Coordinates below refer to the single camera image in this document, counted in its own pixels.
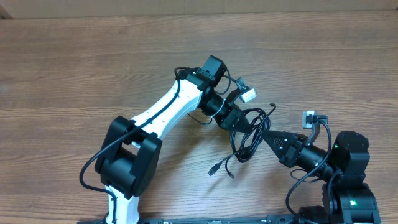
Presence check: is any black USB-A cable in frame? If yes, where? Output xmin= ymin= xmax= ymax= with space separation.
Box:
xmin=207 ymin=107 xmax=271 ymax=177

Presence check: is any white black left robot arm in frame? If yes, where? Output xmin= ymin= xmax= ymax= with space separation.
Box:
xmin=95 ymin=55 xmax=257 ymax=223

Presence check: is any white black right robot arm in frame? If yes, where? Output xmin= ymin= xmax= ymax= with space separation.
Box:
xmin=261 ymin=131 xmax=381 ymax=223

